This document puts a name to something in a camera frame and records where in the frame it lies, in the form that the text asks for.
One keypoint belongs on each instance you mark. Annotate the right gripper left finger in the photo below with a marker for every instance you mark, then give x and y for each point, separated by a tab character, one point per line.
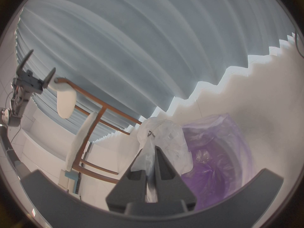
133	186

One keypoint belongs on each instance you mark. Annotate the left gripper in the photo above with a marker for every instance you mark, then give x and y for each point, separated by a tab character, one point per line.
29	83

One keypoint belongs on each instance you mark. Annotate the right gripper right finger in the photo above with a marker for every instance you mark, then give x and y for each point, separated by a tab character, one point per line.
173	186

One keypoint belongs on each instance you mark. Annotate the purple plastic bag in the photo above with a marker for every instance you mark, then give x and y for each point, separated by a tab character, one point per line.
213	182

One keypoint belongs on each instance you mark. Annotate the clear plastic wrapper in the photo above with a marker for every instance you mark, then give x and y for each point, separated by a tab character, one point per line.
166	134

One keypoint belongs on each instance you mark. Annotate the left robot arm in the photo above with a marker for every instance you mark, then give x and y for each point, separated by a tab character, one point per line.
16	106

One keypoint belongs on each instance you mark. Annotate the crumpled clear plastic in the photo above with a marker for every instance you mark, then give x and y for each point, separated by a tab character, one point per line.
203	158

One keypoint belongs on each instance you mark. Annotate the wooden chair with white cushions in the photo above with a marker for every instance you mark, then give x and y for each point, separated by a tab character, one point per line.
66	101

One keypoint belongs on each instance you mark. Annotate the blue-green curtain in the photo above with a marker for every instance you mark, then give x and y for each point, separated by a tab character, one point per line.
142	44

